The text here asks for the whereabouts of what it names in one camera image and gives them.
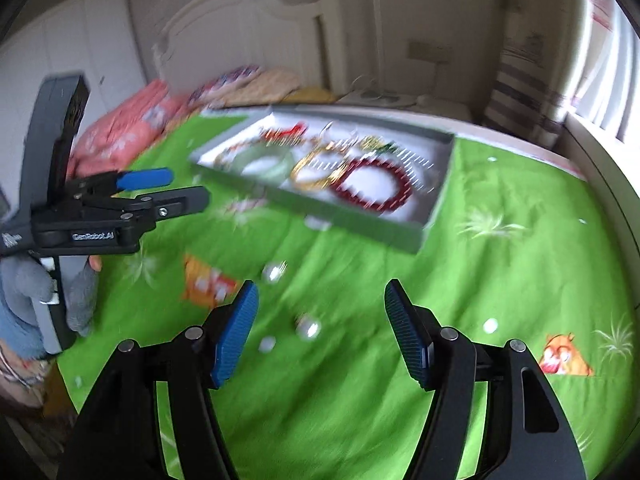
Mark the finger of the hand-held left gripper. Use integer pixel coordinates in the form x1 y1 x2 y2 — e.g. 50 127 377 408
82 185 211 222
70 167 175 197

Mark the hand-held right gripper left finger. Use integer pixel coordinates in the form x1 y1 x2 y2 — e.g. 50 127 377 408
56 281 261 480

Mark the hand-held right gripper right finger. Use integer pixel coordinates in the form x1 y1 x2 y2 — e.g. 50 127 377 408
384 279 587 480

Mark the gold bangle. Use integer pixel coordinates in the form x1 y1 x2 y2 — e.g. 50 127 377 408
291 147 351 191

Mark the red cord bracelet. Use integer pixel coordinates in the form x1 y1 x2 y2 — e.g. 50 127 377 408
260 121 309 144

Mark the grey jewelry box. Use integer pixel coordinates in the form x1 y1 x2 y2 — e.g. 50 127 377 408
189 105 456 255

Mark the pearl bracelet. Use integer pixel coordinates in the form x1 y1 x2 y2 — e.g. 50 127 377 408
327 132 362 153

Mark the multicolour bead bracelet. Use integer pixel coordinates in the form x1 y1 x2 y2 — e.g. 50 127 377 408
357 134 401 155

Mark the person's left forearm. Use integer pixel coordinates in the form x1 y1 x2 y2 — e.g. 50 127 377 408
0 305 48 361

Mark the person's left hand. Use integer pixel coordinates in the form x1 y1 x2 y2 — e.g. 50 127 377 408
0 252 104 337

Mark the pink floral quilt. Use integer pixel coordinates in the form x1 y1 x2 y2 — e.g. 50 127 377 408
67 79 193 181

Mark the pale green jade bangle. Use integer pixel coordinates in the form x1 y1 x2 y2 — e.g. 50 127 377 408
235 146 296 184

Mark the small silvery round item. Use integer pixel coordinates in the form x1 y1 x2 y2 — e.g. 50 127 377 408
262 260 289 285
295 315 322 341

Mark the green printed cloth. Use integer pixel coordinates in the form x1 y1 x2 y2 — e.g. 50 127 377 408
57 107 640 480

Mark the patterned round cushion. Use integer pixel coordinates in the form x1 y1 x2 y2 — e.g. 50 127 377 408
187 64 263 106

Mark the white wardrobe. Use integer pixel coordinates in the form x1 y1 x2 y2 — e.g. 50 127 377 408
0 0 148 201

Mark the orange floral pillow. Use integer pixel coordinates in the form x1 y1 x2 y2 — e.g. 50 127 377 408
210 69 303 111

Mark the yellow cartoon bed sheet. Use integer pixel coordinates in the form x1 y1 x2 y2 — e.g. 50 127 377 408
287 86 337 105

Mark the white wooden headboard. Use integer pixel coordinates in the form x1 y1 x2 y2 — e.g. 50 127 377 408
150 0 336 93

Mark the printed curtain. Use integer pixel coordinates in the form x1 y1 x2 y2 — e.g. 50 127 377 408
482 0 640 149

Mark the dark red bead bracelet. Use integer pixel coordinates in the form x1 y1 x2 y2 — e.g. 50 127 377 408
334 156 416 217

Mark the white coiled cable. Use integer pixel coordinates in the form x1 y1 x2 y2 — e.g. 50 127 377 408
350 75 401 102

